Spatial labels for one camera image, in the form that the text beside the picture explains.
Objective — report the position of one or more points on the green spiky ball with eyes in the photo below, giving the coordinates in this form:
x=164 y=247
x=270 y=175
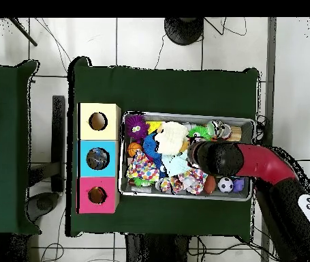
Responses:
x=199 y=132

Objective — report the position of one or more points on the black rod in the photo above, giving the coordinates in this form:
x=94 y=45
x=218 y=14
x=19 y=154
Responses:
x=23 y=32

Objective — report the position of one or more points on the shallow mesh bin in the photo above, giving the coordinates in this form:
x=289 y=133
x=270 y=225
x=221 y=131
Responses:
x=187 y=198

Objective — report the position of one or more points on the cream waffle cloth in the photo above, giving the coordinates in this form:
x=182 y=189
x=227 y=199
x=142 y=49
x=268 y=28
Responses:
x=171 y=137

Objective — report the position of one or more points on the purple spiky ball with eyes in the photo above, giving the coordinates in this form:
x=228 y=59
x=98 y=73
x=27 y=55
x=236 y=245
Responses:
x=136 y=128

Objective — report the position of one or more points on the orange plush toy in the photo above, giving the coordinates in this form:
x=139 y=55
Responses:
x=184 y=146

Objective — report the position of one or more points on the small brown football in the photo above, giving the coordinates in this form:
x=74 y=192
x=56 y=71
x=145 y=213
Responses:
x=210 y=184

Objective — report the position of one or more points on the small soccer ball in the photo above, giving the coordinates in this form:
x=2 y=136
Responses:
x=225 y=184

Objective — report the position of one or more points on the black round stand base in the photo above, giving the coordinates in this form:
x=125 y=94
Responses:
x=184 y=31

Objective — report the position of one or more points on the small orange basketball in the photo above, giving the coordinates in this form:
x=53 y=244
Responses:
x=134 y=149

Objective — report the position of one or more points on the blue spiky ball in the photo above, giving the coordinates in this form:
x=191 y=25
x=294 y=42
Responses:
x=149 y=144

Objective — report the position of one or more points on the confetti print cloth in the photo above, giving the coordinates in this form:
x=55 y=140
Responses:
x=142 y=167
x=192 y=181

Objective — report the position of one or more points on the dark green tablecloth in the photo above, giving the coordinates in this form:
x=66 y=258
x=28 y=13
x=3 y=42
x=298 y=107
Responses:
x=165 y=90

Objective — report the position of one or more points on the grey stand foot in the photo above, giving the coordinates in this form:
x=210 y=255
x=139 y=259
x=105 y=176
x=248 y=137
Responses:
x=44 y=204

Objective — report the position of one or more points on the wooden three-hole box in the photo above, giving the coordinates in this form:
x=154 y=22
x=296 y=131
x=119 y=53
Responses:
x=100 y=136

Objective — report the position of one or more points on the light blue waffle cloth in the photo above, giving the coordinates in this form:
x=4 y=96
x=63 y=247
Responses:
x=176 y=165

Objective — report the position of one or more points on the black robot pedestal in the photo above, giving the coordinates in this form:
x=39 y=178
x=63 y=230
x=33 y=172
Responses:
x=154 y=251

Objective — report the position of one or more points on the green cloth side table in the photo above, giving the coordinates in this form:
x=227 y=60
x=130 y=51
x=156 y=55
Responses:
x=4 y=163

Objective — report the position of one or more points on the black upright panel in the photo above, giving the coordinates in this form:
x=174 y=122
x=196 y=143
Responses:
x=58 y=136

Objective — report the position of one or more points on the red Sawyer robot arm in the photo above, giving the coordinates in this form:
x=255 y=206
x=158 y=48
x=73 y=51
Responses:
x=263 y=163

